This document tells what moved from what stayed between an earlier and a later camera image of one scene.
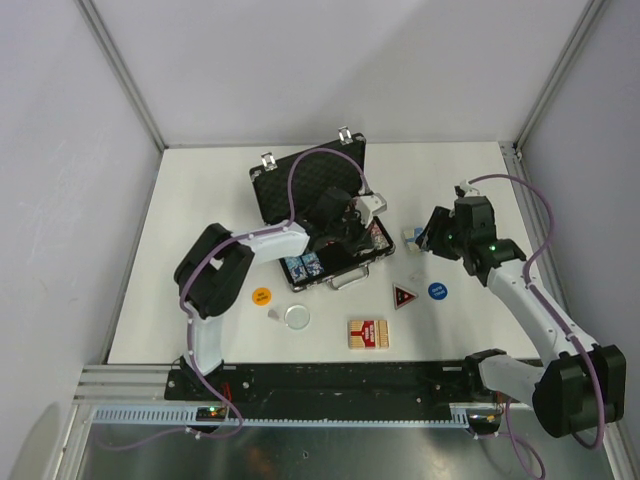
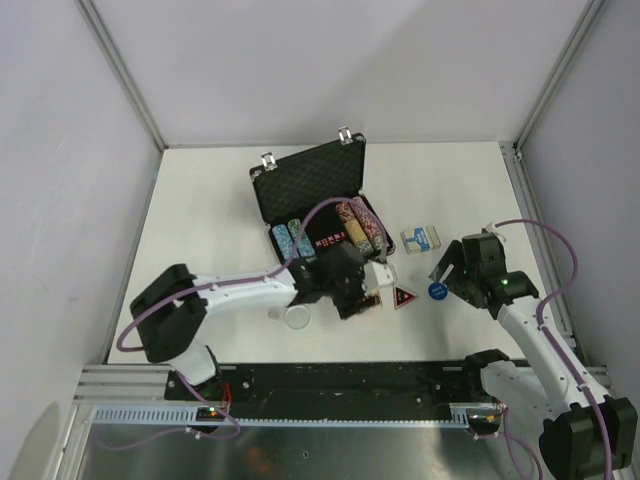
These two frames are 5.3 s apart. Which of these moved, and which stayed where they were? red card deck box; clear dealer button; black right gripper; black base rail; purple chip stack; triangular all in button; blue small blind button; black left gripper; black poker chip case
Moved: black right gripper; black left gripper; red card deck box
Stayed: black base rail; black poker chip case; triangular all in button; clear dealer button; blue small blind button; purple chip stack
